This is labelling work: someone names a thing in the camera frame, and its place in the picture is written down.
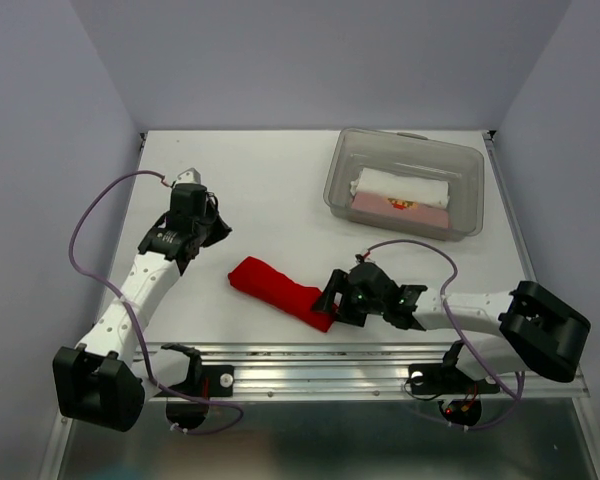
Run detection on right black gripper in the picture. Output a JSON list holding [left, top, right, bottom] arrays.
[[310, 268, 385, 326]]

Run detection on red t-shirt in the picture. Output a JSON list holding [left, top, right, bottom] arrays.
[[227, 256, 335, 333]]

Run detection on clear plastic bin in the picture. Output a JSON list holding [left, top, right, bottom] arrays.
[[323, 128, 485, 241]]

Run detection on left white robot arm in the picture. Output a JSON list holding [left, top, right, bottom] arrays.
[[52, 181, 231, 432]]

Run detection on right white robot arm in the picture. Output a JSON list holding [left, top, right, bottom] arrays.
[[311, 262, 591, 390]]

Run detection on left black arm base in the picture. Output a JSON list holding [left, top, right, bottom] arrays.
[[149, 343, 235, 399]]

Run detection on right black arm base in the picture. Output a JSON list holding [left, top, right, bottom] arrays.
[[404, 341, 500, 397]]

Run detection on rolled pink t-shirt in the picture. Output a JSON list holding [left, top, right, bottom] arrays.
[[351, 192, 450, 228]]

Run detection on rolled white t-shirt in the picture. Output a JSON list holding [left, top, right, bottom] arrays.
[[349, 168, 449, 209]]

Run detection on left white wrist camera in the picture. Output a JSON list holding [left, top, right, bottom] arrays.
[[162, 168, 201, 188]]

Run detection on aluminium mounting rail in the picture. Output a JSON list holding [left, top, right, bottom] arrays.
[[59, 341, 589, 402]]

